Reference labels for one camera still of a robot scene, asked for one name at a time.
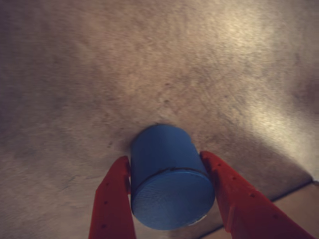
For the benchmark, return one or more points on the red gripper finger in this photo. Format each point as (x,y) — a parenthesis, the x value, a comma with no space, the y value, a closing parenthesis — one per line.
(112,209)
(246,214)

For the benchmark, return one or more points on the blue wooden cylinder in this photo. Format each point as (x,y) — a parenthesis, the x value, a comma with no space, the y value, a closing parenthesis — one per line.
(169,189)

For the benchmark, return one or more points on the wooden shape sorter box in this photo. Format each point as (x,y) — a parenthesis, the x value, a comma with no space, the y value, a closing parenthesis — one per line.
(296,204)

